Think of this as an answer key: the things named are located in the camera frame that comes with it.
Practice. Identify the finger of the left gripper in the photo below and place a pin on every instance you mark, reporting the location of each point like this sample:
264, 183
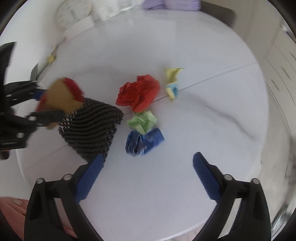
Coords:
38, 94
46, 118

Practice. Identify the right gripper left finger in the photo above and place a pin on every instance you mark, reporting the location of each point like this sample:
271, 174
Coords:
43, 221

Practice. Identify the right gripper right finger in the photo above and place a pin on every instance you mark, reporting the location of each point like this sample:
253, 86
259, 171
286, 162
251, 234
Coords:
252, 221

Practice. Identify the black foam net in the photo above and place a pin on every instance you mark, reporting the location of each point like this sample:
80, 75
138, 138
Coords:
89, 130

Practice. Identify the green paper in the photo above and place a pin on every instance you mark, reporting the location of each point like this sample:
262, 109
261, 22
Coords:
143, 122

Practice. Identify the red paper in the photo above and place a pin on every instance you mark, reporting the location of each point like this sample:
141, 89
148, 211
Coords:
140, 94

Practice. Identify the yellow blue paper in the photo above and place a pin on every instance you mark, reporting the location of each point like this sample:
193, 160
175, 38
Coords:
171, 86

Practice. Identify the keys with yellow tag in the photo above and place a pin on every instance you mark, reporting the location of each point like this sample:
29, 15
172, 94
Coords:
51, 58

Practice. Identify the white box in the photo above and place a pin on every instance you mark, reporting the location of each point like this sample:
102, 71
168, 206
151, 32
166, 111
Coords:
78, 28

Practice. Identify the purple backpack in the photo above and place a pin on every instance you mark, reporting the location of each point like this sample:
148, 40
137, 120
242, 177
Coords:
179, 5

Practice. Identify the dark grey chair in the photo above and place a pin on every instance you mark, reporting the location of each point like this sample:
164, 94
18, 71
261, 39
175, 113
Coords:
225, 15

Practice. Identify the round wall clock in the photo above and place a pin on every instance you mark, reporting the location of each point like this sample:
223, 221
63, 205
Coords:
71, 12

